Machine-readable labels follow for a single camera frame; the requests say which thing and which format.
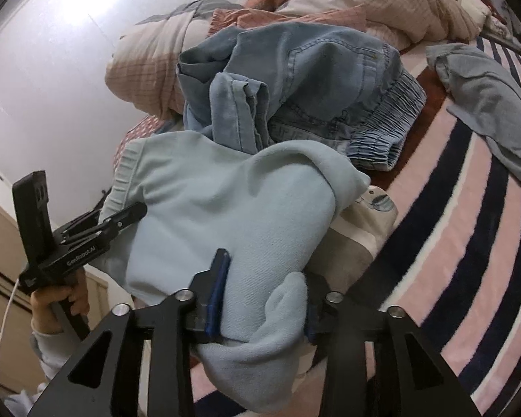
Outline white cable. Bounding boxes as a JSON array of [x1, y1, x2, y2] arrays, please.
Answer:
[[0, 280, 20, 378]]

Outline light blue pants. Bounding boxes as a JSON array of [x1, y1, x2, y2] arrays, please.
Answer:
[[99, 132, 372, 413]]

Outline striped blanket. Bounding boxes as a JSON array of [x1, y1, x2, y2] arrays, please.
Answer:
[[113, 37, 521, 417]]

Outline white cushion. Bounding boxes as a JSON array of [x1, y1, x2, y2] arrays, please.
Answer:
[[454, 0, 491, 24]]

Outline red floral cloth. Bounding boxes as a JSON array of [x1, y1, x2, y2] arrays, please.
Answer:
[[115, 115, 187, 166]]

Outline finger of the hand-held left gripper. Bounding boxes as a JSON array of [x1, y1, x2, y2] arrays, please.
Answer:
[[63, 209, 102, 233], [96, 202, 148, 239]]

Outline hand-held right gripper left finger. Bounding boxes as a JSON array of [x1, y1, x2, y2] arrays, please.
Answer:
[[28, 248, 233, 417]]

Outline pink checked comforter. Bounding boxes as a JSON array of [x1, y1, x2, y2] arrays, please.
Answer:
[[105, 0, 491, 120]]

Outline person's left forearm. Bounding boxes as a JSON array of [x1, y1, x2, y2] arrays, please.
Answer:
[[30, 328, 76, 383]]

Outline blue denim jeans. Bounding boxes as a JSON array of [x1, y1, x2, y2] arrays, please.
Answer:
[[176, 22, 428, 172]]

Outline beige printed pillow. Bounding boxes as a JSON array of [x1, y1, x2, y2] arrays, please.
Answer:
[[306, 185, 399, 287]]

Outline person's left hand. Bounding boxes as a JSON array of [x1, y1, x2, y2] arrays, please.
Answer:
[[30, 265, 91, 335]]

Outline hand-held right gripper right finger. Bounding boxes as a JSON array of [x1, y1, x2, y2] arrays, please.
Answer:
[[304, 275, 482, 417]]

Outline grey garment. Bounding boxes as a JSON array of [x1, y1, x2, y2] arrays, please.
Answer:
[[425, 42, 521, 203]]

